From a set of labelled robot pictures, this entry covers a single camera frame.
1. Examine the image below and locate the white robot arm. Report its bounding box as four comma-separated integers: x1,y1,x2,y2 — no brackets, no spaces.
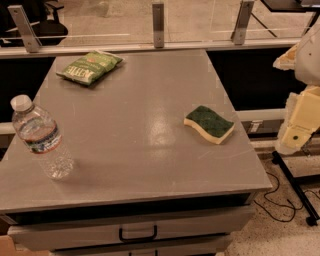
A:
273,24,320,155

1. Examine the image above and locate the green and yellow sponge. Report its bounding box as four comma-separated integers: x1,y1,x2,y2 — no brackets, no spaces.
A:
183,106,235,145

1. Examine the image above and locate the grey drawer cabinet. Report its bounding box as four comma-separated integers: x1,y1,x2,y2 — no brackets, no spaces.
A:
0,50,271,256

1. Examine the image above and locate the green Kettle chip bag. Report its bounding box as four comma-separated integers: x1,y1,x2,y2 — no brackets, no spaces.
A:
56,51,123,86

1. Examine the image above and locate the clear plastic water bottle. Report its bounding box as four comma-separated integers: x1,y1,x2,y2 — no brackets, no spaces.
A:
10,95,74,180

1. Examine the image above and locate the black floor stand leg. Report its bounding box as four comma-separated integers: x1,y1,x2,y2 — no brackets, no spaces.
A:
272,151,320,226

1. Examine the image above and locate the black office chair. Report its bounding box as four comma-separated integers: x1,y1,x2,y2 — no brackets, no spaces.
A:
0,0,68,47

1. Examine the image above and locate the glass railing with metal posts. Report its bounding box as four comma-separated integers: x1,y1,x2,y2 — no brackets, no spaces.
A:
0,0,316,59

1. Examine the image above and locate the cardboard box corner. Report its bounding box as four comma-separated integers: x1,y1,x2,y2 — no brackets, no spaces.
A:
0,236,49,256

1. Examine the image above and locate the black drawer handle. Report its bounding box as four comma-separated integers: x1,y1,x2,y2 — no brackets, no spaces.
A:
118,225,158,243

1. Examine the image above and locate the black floor cable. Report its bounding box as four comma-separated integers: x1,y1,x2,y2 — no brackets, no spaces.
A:
253,171,320,224

